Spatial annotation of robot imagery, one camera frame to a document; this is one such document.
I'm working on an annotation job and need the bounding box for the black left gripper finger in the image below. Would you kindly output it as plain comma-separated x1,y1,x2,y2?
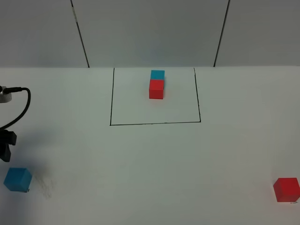
0,130,17,162

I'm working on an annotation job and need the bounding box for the template red cube block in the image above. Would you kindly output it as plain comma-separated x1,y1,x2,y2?
149,79,164,99

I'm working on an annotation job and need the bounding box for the template blue cube block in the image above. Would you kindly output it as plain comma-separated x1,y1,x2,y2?
150,70,165,90

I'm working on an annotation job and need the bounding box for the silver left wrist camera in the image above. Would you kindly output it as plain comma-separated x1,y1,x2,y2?
0,86,12,103

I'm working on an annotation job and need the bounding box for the black left camera cable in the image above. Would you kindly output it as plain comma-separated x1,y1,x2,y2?
0,87,31,130

